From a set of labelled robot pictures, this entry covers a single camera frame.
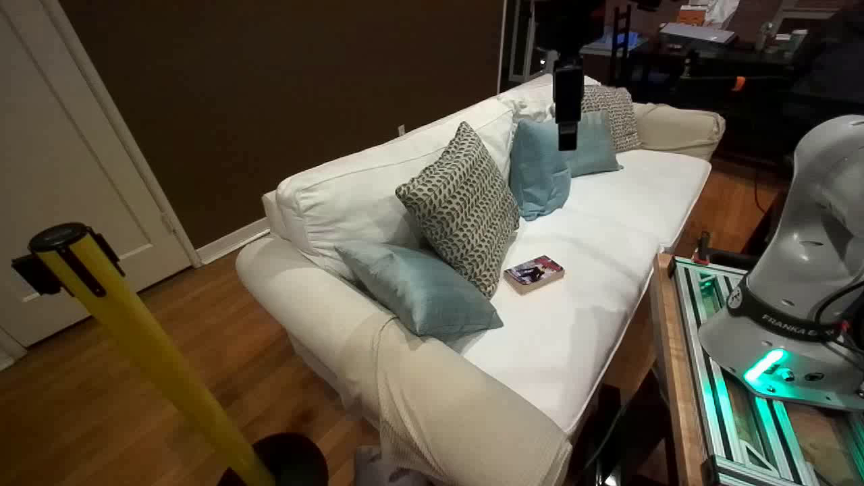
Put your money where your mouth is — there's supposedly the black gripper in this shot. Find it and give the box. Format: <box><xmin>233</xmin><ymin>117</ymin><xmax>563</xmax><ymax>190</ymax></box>
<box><xmin>551</xmin><ymin>62</ymin><xmax>588</xmax><ymax>154</ymax></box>

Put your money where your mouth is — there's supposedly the paperback book with dark cover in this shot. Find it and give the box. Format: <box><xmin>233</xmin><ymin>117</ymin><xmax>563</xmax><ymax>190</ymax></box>
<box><xmin>501</xmin><ymin>251</ymin><xmax>568</xmax><ymax>297</ymax></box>

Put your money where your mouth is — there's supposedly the beige sofa armrest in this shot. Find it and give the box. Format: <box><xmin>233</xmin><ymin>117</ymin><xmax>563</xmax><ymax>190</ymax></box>
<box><xmin>632</xmin><ymin>100</ymin><xmax>730</xmax><ymax>163</ymax></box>
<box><xmin>235</xmin><ymin>235</ymin><xmax>575</xmax><ymax>486</ymax></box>

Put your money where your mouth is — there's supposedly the light blue pillow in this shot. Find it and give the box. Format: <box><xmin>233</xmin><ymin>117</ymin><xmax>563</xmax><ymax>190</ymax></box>
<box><xmin>336</xmin><ymin>241</ymin><xmax>507</xmax><ymax>345</ymax></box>
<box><xmin>506</xmin><ymin>110</ymin><xmax>625</xmax><ymax>225</ymax></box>

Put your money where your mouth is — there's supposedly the leaf patterned grey pillow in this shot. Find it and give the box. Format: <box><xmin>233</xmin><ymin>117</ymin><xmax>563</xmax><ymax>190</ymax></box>
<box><xmin>393</xmin><ymin>120</ymin><xmax>525</xmax><ymax>301</ymax></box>
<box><xmin>578</xmin><ymin>81</ymin><xmax>644</xmax><ymax>154</ymax></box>

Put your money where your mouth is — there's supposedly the white sofa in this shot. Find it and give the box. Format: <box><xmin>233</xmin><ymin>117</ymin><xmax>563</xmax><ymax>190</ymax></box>
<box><xmin>235</xmin><ymin>74</ymin><xmax>730</xmax><ymax>486</ymax></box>

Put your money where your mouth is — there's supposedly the cluttered dark desk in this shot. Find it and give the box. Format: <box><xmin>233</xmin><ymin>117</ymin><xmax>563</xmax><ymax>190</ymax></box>
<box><xmin>578</xmin><ymin>0</ymin><xmax>864</xmax><ymax>102</ymax></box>

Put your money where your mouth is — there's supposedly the white panel door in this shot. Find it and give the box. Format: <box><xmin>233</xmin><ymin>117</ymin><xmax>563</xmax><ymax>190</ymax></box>
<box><xmin>0</xmin><ymin>0</ymin><xmax>201</xmax><ymax>361</ymax></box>

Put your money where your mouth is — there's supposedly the aluminium profile robot frame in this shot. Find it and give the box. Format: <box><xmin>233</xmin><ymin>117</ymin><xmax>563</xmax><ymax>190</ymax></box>
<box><xmin>673</xmin><ymin>255</ymin><xmax>864</xmax><ymax>486</ymax></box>

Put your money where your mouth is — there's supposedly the thick yellow stanchion post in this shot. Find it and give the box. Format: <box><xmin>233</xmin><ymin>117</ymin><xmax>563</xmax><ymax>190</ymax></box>
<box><xmin>8</xmin><ymin>222</ymin><xmax>332</xmax><ymax>486</ymax></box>

